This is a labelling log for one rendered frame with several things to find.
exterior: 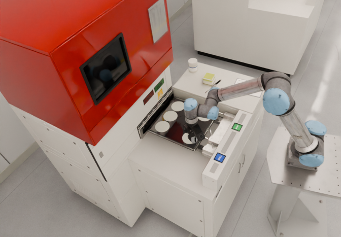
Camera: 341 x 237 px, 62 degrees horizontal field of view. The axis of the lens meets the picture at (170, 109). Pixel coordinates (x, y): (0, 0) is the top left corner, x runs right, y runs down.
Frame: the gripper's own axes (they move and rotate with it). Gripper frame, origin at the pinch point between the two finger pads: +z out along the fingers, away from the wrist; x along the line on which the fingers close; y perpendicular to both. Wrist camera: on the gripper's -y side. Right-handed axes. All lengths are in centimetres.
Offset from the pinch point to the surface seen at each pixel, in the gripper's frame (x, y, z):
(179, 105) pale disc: -10.7, 35.4, 1.4
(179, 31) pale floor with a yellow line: -140, 249, 91
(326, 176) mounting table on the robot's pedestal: -51, -60, 9
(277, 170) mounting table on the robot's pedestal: -32, -41, 9
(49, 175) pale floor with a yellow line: 106, 110, 91
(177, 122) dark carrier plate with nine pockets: -1.1, 22.4, 1.4
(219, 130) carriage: -20.7, 0.7, 3.3
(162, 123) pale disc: 8.6, 27.8, 1.4
